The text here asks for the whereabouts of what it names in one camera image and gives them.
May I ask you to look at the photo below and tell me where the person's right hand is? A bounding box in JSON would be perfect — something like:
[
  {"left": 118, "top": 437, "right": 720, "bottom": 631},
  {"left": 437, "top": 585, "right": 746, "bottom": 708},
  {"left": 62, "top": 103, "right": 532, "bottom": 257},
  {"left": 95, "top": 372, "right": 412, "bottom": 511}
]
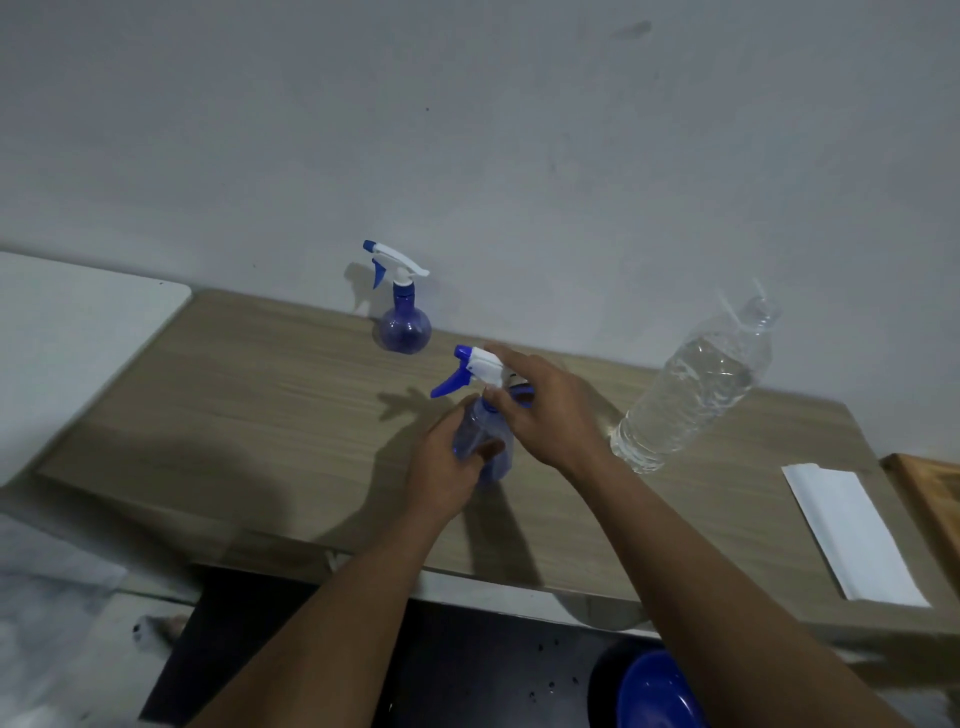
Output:
[{"left": 483, "top": 343, "right": 614, "bottom": 483}]

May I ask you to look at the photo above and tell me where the person's left hand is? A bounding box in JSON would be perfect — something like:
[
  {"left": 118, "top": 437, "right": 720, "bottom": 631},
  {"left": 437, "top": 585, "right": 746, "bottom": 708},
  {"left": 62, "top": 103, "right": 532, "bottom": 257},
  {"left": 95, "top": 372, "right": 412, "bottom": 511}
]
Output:
[{"left": 403, "top": 396, "right": 507, "bottom": 528}]

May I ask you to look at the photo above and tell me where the blue translucent spray bottle body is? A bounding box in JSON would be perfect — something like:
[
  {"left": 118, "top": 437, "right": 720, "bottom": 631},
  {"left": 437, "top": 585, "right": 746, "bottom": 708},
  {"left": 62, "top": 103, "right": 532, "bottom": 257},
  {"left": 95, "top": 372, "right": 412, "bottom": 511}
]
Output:
[{"left": 451, "top": 397, "right": 516, "bottom": 487}]

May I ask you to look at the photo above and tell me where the white blue trigger sprayer head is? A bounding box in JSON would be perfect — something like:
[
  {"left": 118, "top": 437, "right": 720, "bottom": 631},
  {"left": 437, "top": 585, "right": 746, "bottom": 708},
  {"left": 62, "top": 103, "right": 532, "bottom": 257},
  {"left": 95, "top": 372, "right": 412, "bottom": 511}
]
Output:
[{"left": 430, "top": 345, "right": 537, "bottom": 410}]

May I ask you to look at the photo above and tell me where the person's right forearm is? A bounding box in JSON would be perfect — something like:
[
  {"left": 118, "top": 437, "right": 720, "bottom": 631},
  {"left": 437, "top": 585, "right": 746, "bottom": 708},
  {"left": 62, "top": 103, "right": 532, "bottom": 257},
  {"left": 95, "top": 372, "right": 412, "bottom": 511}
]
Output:
[{"left": 576, "top": 454, "right": 915, "bottom": 728}]

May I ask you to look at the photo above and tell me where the person's left forearm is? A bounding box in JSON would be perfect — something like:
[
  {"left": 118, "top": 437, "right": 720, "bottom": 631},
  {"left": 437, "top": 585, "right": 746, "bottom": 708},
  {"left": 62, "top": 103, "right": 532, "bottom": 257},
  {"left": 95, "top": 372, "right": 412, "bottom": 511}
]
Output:
[{"left": 187, "top": 501, "right": 453, "bottom": 728}]

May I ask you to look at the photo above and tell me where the blue spray bottle with sprayer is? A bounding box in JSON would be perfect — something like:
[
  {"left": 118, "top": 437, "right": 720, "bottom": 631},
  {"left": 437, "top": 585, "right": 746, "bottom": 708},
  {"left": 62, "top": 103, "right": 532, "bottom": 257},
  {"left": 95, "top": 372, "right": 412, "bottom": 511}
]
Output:
[{"left": 363, "top": 240, "right": 433, "bottom": 355}]

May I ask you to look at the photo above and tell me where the clear plastic water bottle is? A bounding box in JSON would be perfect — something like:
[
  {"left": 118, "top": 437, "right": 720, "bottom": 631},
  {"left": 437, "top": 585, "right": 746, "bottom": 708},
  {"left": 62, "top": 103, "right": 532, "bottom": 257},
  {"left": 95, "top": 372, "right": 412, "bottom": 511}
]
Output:
[{"left": 609, "top": 294, "right": 782, "bottom": 475}]

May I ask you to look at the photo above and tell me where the black floor mat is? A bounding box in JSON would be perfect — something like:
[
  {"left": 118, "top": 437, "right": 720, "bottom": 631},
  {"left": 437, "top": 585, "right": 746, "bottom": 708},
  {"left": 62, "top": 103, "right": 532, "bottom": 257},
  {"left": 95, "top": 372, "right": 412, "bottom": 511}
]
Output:
[{"left": 138, "top": 564, "right": 665, "bottom": 728}]

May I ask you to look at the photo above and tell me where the blue plastic basin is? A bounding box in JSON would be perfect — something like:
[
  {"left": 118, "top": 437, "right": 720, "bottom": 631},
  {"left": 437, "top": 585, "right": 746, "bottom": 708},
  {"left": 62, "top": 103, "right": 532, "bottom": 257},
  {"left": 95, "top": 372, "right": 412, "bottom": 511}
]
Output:
[{"left": 615, "top": 648, "right": 710, "bottom": 728}]

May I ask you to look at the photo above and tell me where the white folded paper towel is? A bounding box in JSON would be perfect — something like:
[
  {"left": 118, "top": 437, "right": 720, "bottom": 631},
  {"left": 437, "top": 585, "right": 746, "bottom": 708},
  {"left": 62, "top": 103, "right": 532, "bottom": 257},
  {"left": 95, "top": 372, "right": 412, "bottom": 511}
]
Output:
[{"left": 780, "top": 462, "right": 933, "bottom": 609}]

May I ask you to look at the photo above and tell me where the white table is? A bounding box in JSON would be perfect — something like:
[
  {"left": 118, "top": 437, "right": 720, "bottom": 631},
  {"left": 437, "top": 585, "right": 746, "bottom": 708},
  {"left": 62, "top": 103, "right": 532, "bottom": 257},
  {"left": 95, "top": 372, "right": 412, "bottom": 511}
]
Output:
[{"left": 0, "top": 251, "right": 194, "bottom": 489}]

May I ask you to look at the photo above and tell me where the wooden tray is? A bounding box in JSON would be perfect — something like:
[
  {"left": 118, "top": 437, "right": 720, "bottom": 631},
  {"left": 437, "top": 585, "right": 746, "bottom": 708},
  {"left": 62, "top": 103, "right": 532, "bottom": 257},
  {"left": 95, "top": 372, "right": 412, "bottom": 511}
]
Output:
[{"left": 880, "top": 453, "right": 960, "bottom": 595}]

